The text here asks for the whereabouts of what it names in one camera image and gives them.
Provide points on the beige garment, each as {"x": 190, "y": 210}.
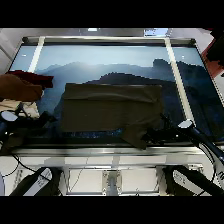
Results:
{"x": 11, "y": 105}

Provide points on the silver frame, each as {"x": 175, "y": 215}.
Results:
{"x": 111, "y": 151}

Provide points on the dark red garment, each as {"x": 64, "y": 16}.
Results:
{"x": 38, "y": 79}

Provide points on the brown garment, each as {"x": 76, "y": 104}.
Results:
{"x": 18, "y": 88}

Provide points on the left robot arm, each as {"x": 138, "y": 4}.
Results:
{"x": 36, "y": 181}

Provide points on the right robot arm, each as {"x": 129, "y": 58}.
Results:
{"x": 200, "y": 137}

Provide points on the olive brown T-shirt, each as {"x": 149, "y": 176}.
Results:
{"x": 106, "y": 106}

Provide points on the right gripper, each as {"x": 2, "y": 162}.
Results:
{"x": 160, "y": 136}

